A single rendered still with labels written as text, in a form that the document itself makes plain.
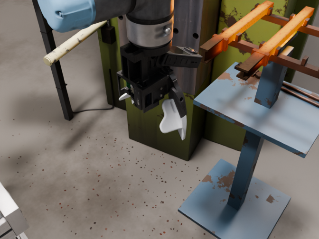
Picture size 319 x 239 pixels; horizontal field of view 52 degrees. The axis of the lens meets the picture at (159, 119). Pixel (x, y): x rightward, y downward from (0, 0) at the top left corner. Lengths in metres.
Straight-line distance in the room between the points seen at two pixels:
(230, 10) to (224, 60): 0.24
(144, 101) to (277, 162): 1.43
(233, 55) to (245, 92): 0.37
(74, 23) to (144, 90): 0.17
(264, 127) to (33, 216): 1.15
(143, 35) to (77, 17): 0.12
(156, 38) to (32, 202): 1.38
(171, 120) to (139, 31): 0.18
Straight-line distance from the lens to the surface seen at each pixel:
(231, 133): 1.84
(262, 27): 1.45
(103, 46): 1.90
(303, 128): 1.14
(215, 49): 0.93
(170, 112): 0.61
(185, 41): 1.35
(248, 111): 1.14
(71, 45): 1.57
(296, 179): 1.88
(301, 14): 1.16
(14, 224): 0.84
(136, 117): 1.77
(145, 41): 0.52
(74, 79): 2.43
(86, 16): 0.44
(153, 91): 0.56
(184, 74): 1.44
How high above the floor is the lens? 1.41
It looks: 44 degrees down
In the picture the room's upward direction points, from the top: straight up
